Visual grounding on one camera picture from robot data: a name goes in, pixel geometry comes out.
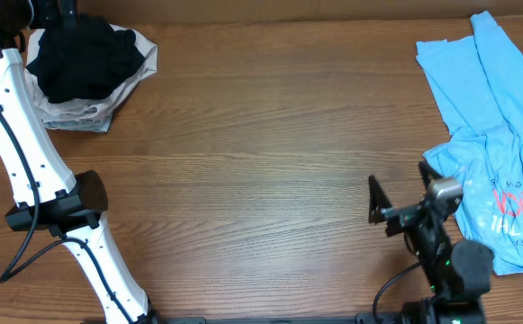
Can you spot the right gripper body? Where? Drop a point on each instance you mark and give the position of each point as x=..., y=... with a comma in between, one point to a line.
x=410, y=213

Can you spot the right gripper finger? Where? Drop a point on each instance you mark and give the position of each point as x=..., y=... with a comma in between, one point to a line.
x=428, y=173
x=378, y=203

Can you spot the black polo shirt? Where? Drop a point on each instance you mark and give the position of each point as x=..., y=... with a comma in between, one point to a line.
x=87, y=61

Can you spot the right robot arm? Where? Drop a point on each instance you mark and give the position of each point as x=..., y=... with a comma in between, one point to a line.
x=459, y=274

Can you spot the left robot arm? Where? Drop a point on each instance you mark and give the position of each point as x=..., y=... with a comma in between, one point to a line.
x=53, y=206

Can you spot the light blue t-shirt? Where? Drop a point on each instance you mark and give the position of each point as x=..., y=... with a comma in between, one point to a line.
x=477, y=83

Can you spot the folded grey garment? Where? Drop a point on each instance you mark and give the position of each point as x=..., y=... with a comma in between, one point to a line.
x=93, y=125

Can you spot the folded beige garment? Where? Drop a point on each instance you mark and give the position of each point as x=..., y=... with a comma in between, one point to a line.
x=84, y=110

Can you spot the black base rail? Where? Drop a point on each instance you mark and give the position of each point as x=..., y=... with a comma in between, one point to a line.
x=279, y=320

